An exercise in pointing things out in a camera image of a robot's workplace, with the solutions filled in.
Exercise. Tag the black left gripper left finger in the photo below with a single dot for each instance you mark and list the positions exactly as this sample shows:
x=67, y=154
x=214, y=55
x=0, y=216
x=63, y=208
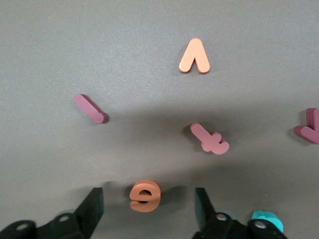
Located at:
x=84, y=219

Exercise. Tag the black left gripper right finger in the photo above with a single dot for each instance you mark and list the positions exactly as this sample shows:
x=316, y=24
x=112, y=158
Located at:
x=209, y=219

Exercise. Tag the orange foam letter e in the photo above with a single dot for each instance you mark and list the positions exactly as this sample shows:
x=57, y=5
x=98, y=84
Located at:
x=145, y=205

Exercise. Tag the dark red foam letter l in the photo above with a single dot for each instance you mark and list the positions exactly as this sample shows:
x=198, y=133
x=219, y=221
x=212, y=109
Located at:
x=89, y=108

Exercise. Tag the teal foam letter d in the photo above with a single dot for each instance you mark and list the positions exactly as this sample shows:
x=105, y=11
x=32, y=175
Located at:
x=270, y=217

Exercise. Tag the pink red foam letter t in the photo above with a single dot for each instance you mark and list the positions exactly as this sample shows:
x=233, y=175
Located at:
x=210, y=140

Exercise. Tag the dark red foam letter k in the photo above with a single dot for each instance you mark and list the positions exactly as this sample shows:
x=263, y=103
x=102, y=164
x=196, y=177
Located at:
x=310, y=134

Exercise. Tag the orange foam letter v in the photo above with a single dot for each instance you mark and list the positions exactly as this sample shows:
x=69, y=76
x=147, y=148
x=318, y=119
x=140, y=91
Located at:
x=194, y=49

